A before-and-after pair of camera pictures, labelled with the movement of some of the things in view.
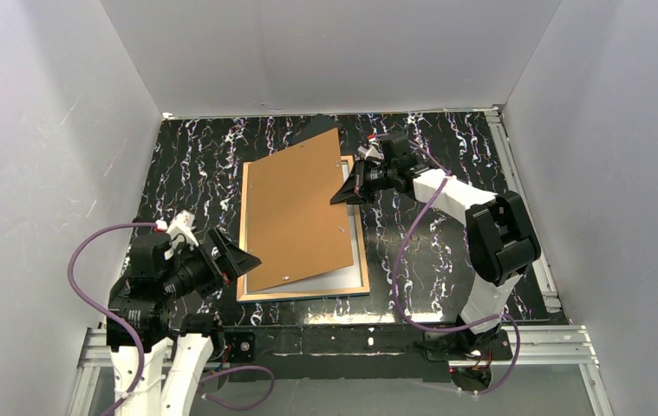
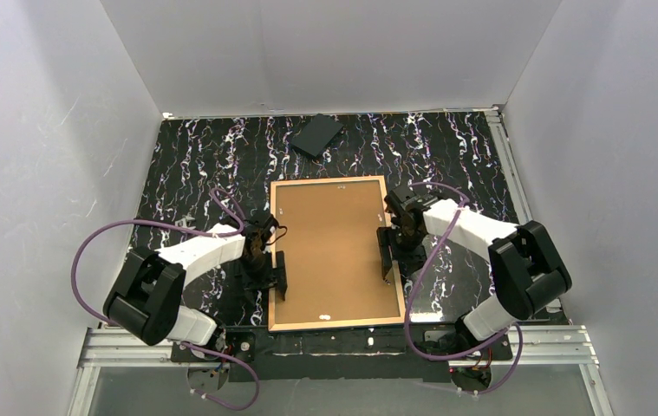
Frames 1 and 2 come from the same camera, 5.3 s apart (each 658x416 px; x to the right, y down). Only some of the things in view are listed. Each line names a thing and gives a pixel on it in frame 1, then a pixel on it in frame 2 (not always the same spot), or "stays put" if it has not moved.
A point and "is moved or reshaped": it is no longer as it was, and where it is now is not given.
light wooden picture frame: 347,281 is moved or reshaped
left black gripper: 213,262 to 265,270
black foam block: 319,125 stays put
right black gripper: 367,178 to 395,242
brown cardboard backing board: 293,226 to 333,263
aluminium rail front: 544,347 stays put
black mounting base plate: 352,354 stays put
